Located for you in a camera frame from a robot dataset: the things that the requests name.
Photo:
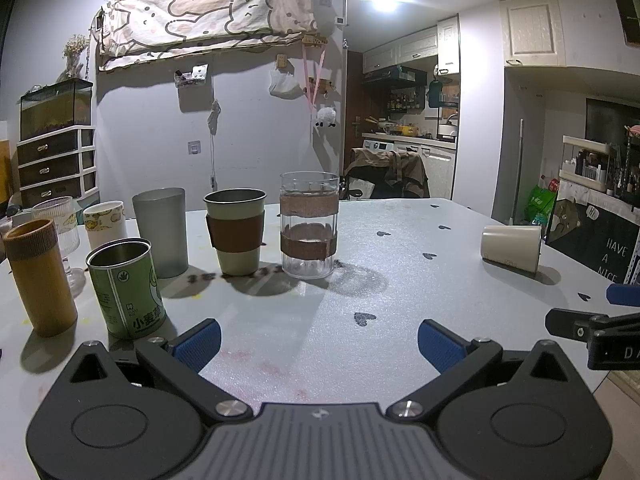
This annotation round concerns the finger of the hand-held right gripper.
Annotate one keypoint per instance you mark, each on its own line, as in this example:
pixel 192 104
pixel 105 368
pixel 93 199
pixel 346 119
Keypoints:
pixel 625 294
pixel 565 322

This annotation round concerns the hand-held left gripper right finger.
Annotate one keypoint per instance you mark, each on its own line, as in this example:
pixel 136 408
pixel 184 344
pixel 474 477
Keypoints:
pixel 440 345

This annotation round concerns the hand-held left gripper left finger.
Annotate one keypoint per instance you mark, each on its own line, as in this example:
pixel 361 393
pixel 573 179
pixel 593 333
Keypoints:
pixel 199 342

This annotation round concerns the cream cup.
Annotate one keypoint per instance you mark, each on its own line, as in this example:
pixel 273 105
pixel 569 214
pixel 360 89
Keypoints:
pixel 510 247

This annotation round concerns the green cup with brown sleeve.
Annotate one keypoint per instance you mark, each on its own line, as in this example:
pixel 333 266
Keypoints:
pixel 236 232

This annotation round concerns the grey frosted cup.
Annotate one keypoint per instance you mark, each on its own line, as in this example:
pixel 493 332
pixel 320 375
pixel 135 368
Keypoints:
pixel 161 230

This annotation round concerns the glass cup with cork bands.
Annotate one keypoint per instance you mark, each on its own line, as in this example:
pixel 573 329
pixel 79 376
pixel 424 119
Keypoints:
pixel 308 227

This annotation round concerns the brown bamboo cup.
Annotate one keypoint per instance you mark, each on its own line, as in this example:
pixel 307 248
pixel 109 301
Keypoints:
pixel 40 280

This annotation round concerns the black printed cloth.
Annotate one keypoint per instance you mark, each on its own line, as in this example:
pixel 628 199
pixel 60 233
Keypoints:
pixel 595 240

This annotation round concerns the grey heart print table cover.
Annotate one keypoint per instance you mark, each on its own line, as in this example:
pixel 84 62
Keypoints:
pixel 400 285

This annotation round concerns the green tin can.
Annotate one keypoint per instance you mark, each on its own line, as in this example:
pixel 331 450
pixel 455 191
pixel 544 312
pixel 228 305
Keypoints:
pixel 127 292

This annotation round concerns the green plastic bag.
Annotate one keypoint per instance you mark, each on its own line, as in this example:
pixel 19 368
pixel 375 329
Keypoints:
pixel 540 205

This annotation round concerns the storage shelf rack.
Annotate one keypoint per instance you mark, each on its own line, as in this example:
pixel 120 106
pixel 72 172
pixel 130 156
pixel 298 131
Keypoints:
pixel 600 165

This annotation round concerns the white printed mug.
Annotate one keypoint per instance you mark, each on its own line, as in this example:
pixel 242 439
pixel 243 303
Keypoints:
pixel 102 225

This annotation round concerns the chair draped with clothes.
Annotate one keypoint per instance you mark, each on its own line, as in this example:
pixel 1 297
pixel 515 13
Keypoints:
pixel 387 175

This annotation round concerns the ribbed glass goblet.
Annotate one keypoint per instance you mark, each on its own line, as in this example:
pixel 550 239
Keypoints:
pixel 62 225

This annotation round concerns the white washing machine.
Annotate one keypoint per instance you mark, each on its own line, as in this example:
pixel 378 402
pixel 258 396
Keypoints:
pixel 377 144

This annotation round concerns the white drawer cabinet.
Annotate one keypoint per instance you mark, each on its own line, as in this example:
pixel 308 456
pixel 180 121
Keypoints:
pixel 52 165

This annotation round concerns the plush sheep toy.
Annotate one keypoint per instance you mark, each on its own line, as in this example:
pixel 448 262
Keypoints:
pixel 326 116

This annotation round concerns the glass fish tank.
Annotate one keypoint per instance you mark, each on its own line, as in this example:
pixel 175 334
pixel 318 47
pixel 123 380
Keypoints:
pixel 55 107

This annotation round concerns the pink ribbon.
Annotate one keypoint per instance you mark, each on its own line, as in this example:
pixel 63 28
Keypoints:
pixel 312 80

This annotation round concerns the kitchen upper cabinets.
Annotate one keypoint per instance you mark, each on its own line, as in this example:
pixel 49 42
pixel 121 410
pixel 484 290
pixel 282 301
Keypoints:
pixel 410 45

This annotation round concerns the dried flower bunch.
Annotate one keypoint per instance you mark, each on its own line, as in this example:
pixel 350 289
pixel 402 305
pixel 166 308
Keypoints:
pixel 75 50

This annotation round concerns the printed blanket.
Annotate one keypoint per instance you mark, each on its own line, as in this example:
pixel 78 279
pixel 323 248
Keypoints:
pixel 200 15

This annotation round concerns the white wall hook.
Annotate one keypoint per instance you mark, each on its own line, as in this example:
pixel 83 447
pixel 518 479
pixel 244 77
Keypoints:
pixel 194 146

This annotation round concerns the clear wall organizer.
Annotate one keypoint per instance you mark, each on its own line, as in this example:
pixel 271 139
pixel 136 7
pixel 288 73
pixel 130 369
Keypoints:
pixel 191 76

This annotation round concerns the white wall cabinet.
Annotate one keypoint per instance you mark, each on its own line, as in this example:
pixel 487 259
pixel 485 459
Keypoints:
pixel 530 27

